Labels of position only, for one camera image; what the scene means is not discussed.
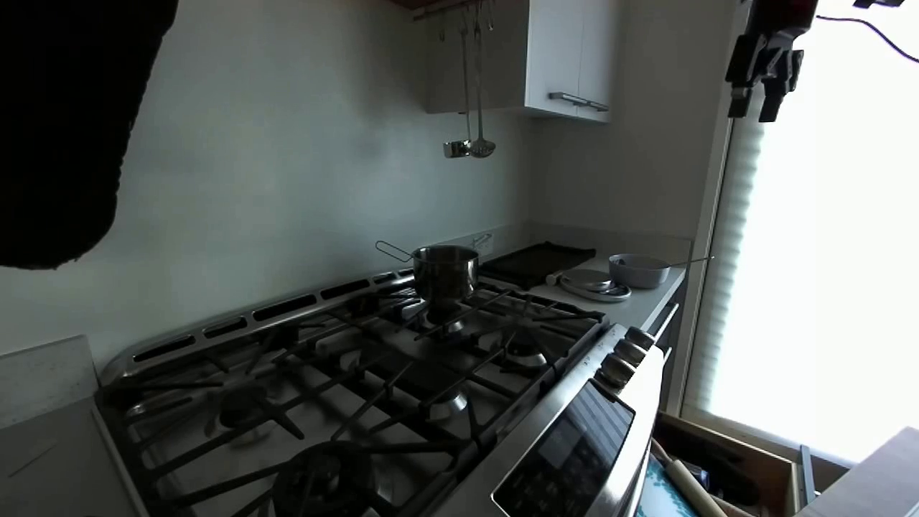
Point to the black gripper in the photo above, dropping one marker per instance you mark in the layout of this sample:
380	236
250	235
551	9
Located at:
781	16

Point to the silver stove knob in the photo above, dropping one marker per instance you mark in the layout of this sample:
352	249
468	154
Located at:
616	371
629	351
642	337

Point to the stainless steel gas stove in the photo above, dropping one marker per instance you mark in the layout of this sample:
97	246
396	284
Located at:
317	384

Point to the white window blind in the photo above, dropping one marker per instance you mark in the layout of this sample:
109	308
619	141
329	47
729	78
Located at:
728	268

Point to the hanging steel ladle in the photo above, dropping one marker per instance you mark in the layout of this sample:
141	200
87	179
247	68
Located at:
458	147
479	147

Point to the small steel saucepan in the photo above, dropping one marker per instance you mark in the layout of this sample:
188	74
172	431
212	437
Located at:
446	274

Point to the cream cylindrical roll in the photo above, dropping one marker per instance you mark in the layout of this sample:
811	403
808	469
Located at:
693	483

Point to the blue white patterned towel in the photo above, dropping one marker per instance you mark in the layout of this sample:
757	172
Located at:
660	492

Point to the blurry black foreground object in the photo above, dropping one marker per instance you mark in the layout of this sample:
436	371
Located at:
66	116

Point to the white wall cabinet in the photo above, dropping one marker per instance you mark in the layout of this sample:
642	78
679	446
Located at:
568	47

